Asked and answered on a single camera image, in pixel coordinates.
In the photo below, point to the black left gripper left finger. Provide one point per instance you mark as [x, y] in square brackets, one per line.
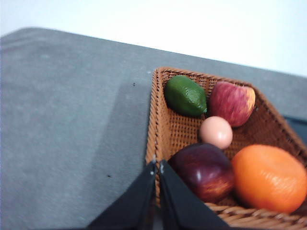
[134, 209]

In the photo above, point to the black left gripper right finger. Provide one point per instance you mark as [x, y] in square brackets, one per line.
[182, 207]

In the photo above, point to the brown egg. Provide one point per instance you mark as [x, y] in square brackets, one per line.
[216, 130]

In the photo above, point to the brown wicker basket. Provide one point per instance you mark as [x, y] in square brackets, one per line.
[170, 130]

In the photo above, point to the dark red apple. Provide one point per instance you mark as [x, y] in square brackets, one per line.
[205, 168]

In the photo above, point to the orange fruit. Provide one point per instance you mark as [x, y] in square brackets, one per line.
[268, 178]

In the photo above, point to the green lime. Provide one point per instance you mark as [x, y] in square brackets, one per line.
[185, 96]

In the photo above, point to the red yellow apple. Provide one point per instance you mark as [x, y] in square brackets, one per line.
[227, 100]

